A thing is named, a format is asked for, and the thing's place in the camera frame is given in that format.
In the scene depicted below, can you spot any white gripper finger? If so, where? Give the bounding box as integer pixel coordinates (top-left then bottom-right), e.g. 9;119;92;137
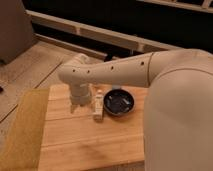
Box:
70;104;75;113
89;102;94;110

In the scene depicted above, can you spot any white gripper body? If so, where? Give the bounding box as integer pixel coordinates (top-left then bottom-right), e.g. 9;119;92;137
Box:
69;84;92;106

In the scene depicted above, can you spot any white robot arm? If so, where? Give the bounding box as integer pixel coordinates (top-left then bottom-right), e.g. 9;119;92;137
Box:
59;49;213;171

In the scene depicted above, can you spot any small white bottle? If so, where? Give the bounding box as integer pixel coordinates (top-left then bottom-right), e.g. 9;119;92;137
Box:
93;90;104;121

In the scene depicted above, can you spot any black bowl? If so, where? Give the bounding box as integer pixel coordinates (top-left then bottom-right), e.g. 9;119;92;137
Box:
104;89;135;116

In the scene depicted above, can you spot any wooden cutting board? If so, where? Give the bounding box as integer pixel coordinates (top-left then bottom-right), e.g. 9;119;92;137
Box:
38;84;147;171

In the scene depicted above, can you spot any yellow cloth mat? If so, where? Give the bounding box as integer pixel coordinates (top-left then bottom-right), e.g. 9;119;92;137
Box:
0;89;49;171

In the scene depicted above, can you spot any grey cabinet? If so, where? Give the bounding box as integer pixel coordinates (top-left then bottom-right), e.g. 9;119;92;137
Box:
0;0;37;64

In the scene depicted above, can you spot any white shelf rail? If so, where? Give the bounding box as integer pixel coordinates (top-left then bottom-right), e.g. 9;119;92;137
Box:
27;10;178;53

